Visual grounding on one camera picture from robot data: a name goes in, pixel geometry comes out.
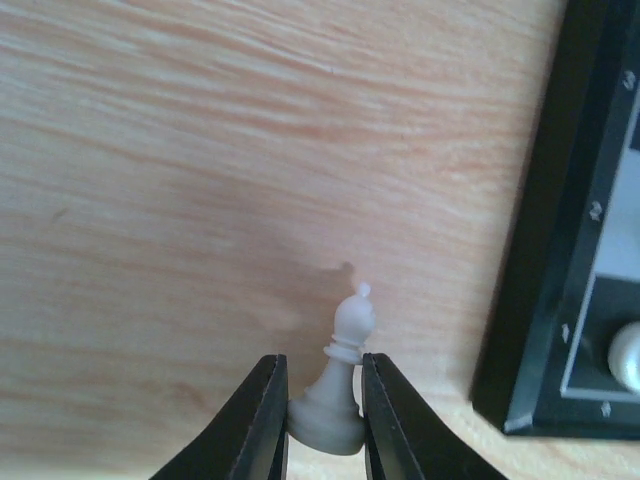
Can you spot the white rook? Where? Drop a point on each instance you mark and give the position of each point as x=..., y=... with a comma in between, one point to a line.
x=623, y=357

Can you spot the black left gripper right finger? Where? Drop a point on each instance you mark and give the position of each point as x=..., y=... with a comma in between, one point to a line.
x=404, y=437

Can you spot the white bishop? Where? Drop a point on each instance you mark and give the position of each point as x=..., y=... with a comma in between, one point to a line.
x=326, y=417

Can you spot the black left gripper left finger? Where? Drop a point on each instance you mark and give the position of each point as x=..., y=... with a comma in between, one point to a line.
x=247, y=438

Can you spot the black and silver chessboard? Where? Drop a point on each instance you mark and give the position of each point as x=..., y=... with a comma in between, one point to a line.
x=569, y=285

